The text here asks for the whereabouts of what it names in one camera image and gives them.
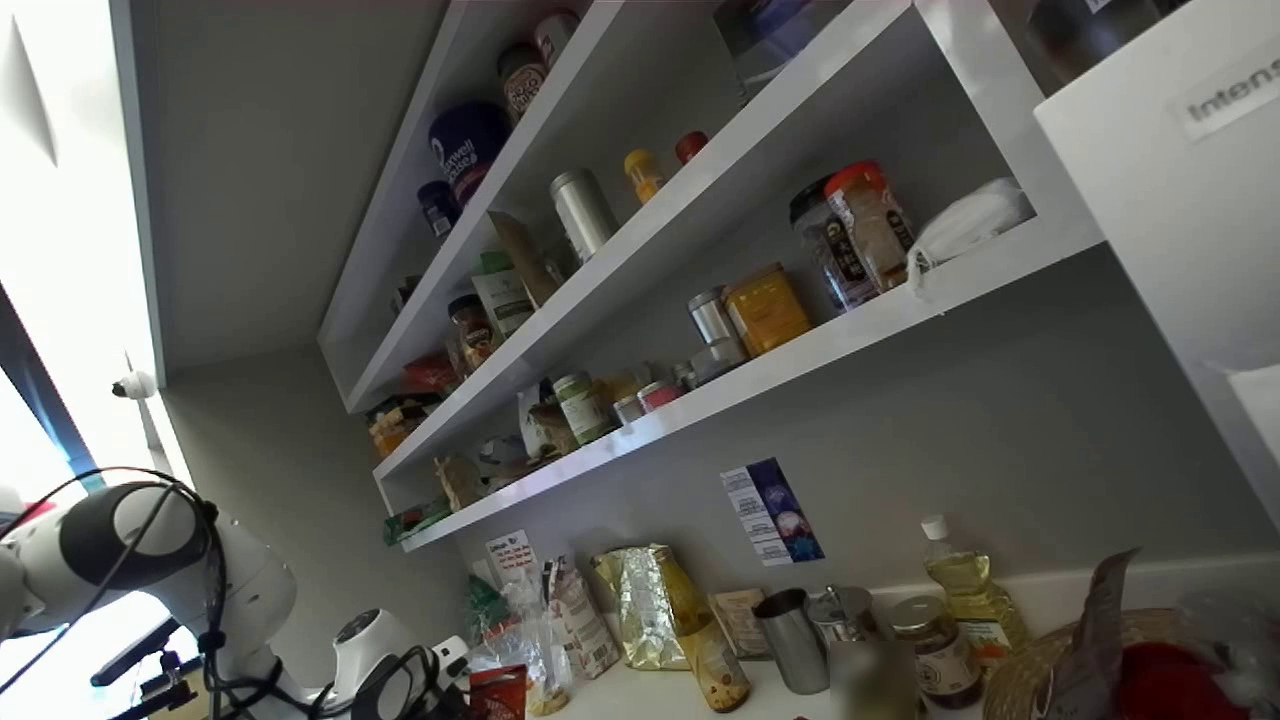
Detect orange brown bag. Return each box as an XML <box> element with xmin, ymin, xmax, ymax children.
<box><xmin>718</xmin><ymin>260</ymin><xmax>815</xmax><ymax>362</ymax></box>

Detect clear glass pitcher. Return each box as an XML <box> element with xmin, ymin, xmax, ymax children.
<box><xmin>815</xmin><ymin>583</ymin><xmax>923</xmax><ymax>720</ymax></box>

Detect orange red snack packet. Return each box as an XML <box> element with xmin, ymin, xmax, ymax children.
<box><xmin>464</xmin><ymin>665</ymin><xmax>531</xmax><ymax>720</ymax></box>

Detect small pink tin can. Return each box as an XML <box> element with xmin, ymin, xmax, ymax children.
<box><xmin>635</xmin><ymin>375</ymin><xmax>689</xmax><ymax>415</ymax></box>

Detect small yellow bottle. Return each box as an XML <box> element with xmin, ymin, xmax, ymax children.
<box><xmin>618</xmin><ymin>145</ymin><xmax>670</xmax><ymax>207</ymax></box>

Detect white wall shelf unit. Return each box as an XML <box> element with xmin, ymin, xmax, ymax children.
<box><xmin>313</xmin><ymin>0</ymin><xmax>1110</xmax><ymax>557</ymax></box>

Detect brown carton with white label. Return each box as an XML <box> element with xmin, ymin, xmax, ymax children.
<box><xmin>485</xmin><ymin>207</ymin><xmax>564</xmax><ymax>311</ymax></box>

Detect metal cup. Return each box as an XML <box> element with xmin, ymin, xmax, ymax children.
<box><xmin>753</xmin><ymin>583</ymin><xmax>835</xmax><ymax>701</ymax></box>

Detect yellow jar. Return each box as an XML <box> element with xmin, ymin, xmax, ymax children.
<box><xmin>362</xmin><ymin>396</ymin><xmax>416</xmax><ymax>464</ymax></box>

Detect clear plastic food bag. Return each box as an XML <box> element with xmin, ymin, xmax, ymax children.
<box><xmin>510</xmin><ymin>598</ymin><xmax>581</xmax><ymax>717</ymax></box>

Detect white snack packet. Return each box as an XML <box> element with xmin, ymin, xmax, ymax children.
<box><xmin>542</xmin><ymin>557</ymin><xmax>627</xmax><ymax>686</ymax></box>

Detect dark jar with label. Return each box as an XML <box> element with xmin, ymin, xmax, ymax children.
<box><xmin>789</xmin><ymin>177</ymin><xmax>870</xmax><ymax>317</ymax></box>

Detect white jar with green lid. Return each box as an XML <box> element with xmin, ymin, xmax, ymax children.
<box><xmin>546</xmin><ymin>374</ymin><xmax>616</xmax><ymax>450</ymax></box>

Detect red container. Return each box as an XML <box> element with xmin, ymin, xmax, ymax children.
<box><xmin>1115</xmin><ymin>635</ymin><xmax>1270</xmax><ymax>720</ymax></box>

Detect brown crumpled paper bag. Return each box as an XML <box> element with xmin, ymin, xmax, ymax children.
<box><xmin>978</xmin><ymin>548</ymin><xmax>1152</xmax><ymax>720</ymax></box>

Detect gold foil bag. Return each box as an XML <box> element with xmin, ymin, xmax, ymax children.
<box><xmin>585</xmin><ymin>537</ymin><xmax>710</xmax><ymax>675</ymax></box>

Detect white wall camera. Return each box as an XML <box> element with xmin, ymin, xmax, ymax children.
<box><xmin>106</xmin><ymin>370</ymin><xmax>159</xmax><ymax>408</ymax></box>

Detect white cabinet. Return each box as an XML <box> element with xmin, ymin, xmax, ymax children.
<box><xmin>1032</xmin><ymin>0</ymin><xmax>1280</xmax><ymax>537</ymax></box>

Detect wooden utensils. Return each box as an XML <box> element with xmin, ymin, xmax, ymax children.
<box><xmin>428</xmin><ymin>446</ymin><xmax>490</xmax><ymax>511</ymax></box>

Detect clear oil bottle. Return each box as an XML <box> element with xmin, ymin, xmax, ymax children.
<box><xmin>915</xmin><ymin>511</ymin><xmax>1032</xmax><ymax>672</ymax></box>

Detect dark blue jar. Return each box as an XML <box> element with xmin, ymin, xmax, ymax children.
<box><xmin>425</xmin><ymin>97</ymin><xmax>515</xmax><ymax>203</ymax></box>

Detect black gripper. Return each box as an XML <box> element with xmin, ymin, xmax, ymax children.
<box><xmin>349</xmin><ymin>641</ymin><xmax>478</xmax><ymax>720</ymax></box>

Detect large brown jar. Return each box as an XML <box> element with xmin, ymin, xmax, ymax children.
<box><xmin>442</xmin><ymin>294</ymin><xmax>500</xmax><ymax>375</ymax></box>

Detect small dark can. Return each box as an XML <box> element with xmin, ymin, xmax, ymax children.
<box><xmin>411</xmin><ymin>177</ymin><xmax>468</xmax><ymax>243</ymax></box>

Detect brown paper packet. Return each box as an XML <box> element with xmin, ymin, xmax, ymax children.
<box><xmin>702</xmin><ymin>583</ymin><xmax>774</xmax><ymax>665</ymax></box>

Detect green white bag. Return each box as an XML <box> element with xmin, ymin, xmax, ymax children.
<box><xmin>468</xmin><ymin>250</ymin><xmax>539</xmax><ymax>340</ymax></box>

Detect white printed label sticker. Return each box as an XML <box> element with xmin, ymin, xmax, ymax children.
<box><xmin>1174</xmin><ymin>46</ymin><xmax>1280</xmax><ymax>145</ymax></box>

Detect white packet with red print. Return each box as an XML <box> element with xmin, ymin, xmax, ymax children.
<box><xmin>478</xmin><ymin>526</ymin><xmax>546</xmax><ymax>598</ymax></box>

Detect glass jar with metal lid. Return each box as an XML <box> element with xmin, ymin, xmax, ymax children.
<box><xmin>682</xmin><ymin>290</ymin><xmax>746</xmax><ymax>384</ymax></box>

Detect green snack packet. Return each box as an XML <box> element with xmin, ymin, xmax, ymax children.
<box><xmin>454</xmin><ymin>572</ymin><xmax>515</xmax><ymax>643</ymax></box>

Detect white cylindrical bottle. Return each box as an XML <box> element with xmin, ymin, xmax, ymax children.
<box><xmin>546</xmin><ymin>165</ymin><xmax>618</xmax><ymax>264</ymax></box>

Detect glass jar with dark lid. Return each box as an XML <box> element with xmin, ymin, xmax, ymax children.
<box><xmin>882</xmin><ymin>593</ymin><xmax>989</xmax><ymax>713</ymax></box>

